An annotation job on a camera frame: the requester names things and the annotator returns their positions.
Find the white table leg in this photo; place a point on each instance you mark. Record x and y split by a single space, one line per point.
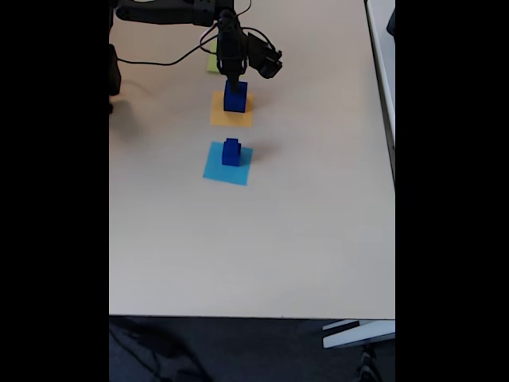
358 336

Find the black camera box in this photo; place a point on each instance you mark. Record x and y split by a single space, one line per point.
266 57

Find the green paper square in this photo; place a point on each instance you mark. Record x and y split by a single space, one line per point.
212 65

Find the orange paper square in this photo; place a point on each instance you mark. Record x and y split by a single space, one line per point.
222 119

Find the large blue cube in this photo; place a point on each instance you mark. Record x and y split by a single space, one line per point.
234 103

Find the small blue cube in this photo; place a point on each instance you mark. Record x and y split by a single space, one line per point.
231 146

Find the dark blue chair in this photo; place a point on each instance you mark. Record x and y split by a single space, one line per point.
392 22

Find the light blue paper square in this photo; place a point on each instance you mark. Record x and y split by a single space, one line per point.
214 173

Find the white neighbouring table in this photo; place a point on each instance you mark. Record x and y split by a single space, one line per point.
383 59

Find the medium blue cube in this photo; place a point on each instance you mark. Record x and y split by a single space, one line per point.
230 159

